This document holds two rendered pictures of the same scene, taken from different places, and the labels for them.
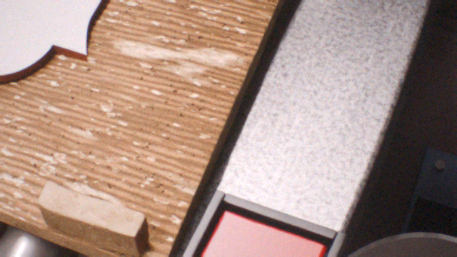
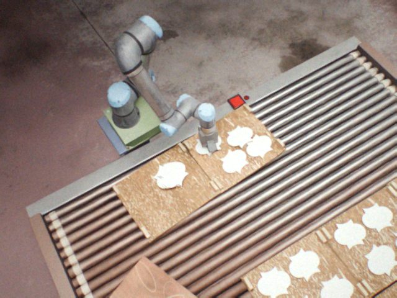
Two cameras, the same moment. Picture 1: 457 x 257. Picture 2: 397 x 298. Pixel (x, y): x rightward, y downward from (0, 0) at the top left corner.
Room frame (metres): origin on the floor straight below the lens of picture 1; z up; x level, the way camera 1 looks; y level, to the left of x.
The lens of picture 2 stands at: (1.42, 0.65, 2.80)
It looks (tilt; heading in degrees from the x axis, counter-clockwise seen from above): 60 degrees down; 218
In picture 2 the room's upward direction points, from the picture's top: 5 degrees counter-clockwise
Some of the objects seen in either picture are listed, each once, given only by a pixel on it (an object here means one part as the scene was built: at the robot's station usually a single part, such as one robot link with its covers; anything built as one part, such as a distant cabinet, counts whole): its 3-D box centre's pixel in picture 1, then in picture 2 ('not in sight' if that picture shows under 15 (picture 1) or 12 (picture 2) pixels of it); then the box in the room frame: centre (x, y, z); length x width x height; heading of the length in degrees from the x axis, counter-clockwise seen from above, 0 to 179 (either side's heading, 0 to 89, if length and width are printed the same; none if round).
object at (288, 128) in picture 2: not in sight; (237, 156); (0.49, 0.17, 0.90); 1.95 x 0.05 x 0.05; 154
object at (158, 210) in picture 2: not in sight; (165, 190); (0.85, -0.03, 0.93); 0.41 x 0.35 x 0.02; 159
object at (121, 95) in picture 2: not in sight; (121, 97); (0.61, -0.45, 1.11); 0.13 x 0.12 x 0.14; 175
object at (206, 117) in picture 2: not in sight; (206, 115); (0.53, 0.01, 1.20); 0.09 x 0.08 x 0.11; 85
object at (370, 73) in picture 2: not in sight; (232, 149); (0.47, 0.12, 0.90); 1.95 x 0.05 x 0.05; 154
